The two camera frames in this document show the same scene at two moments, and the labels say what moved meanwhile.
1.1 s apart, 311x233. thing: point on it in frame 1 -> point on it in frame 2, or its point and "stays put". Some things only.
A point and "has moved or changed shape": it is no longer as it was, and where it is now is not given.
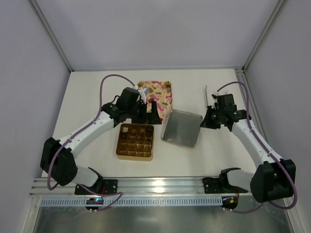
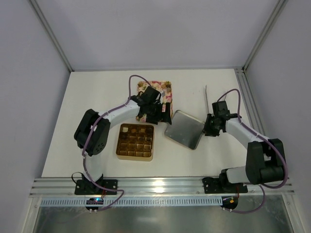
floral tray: [161, 91] stays put
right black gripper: [208, 118] -> [207, 126]
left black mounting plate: [105, 187] stays put
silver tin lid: [182, 127] has moved or changed shape
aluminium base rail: [137, 186] stays put
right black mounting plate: [212, 185] stays put
